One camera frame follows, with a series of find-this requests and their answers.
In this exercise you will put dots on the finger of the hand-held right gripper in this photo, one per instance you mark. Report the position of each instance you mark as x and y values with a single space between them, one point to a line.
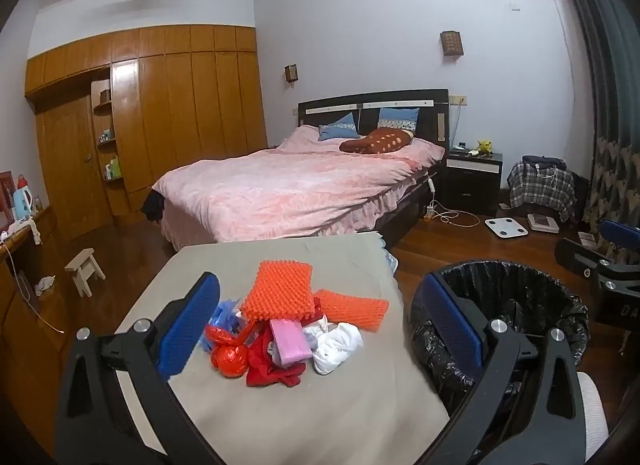
620 234
575 255

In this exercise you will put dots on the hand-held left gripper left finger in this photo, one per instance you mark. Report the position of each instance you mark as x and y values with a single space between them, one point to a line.
190 325

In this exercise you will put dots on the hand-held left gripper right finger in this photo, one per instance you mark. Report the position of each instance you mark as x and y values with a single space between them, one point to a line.
452 325

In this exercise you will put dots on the blue plastic bag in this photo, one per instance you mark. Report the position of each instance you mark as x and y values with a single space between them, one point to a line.
222 312

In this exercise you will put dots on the red foil ball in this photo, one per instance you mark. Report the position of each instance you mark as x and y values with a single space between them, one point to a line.
230 357

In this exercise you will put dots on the black bagged trash bin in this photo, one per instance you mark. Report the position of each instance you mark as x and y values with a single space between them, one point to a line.
505 290

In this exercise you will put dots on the red cloth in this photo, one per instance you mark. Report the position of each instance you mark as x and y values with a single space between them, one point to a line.
260 370

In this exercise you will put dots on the large orange foam net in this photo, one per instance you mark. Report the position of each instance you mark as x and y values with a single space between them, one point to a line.
277 290

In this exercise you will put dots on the small orange foam net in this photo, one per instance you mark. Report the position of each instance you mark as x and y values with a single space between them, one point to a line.
355 310

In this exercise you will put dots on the pink packet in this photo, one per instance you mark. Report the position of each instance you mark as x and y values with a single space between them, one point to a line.
290 342

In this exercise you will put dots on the white paper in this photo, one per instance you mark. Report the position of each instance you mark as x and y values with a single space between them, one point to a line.
332 350

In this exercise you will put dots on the small floor box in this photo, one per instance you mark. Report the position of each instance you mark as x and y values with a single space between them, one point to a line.
586 238

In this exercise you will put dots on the scale with dark centre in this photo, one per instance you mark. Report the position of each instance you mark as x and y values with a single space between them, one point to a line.
542 222

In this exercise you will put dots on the plaid cloth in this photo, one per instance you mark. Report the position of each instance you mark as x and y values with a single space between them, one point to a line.
540 190

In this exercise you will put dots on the white bathroom scale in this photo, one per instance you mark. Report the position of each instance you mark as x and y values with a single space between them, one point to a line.
506 228

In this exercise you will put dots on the blue quilted cloth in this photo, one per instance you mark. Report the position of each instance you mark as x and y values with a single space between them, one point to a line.
390 260

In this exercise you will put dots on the dark garment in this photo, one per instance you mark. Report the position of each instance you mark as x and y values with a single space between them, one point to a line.
545 162

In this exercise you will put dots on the white mesh chair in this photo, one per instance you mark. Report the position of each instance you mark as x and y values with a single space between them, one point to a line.
592 410

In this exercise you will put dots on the small wooden stool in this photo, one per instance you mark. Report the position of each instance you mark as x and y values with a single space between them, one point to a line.
82 262

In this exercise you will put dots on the black cloth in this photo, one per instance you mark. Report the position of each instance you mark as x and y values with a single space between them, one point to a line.
152 205

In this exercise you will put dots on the dark nightstand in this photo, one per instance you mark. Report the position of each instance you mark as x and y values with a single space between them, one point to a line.
470 185

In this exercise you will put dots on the dark patterned curtain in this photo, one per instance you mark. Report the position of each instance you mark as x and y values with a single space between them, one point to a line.
610 95

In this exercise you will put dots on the white bed controller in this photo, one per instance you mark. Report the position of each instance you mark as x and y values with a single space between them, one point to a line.
431 186

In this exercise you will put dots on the yellow plush toy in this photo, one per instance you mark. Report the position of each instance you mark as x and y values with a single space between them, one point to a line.
483 147

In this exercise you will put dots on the beige table cover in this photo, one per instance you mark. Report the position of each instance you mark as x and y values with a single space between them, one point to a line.
325 395

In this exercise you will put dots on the white crumpled cloth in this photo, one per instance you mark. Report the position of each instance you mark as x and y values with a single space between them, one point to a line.
44 286

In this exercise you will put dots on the wooden desk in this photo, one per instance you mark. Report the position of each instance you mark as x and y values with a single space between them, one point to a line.
25 325

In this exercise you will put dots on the pink duvet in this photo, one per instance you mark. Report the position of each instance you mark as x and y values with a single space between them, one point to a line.
280 185

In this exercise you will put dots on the brown dotted pillow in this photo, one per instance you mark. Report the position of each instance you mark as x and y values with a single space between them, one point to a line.
375 141

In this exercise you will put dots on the light blue kettle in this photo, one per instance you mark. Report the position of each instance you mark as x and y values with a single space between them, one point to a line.
21 205

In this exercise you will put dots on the patterned blue pillow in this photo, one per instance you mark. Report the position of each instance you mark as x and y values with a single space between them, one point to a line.
397 117

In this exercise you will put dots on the wooden wardrobe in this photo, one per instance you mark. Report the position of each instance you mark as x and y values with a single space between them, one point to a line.
175 110

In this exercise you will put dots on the red bottle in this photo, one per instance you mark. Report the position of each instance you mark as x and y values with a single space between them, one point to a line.
21 181

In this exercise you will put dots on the dark wooden bed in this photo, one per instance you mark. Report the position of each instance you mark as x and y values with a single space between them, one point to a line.
400 100

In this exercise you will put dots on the wall socket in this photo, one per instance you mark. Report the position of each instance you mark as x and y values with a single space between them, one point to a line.
458 100

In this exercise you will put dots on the red picture frame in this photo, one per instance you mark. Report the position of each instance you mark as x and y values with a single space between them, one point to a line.
6 197

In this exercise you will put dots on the large wall lamp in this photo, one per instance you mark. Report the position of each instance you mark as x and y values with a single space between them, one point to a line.
451 42

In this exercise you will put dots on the small wall lamp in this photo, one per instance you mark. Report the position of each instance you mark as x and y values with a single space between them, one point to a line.
291 73

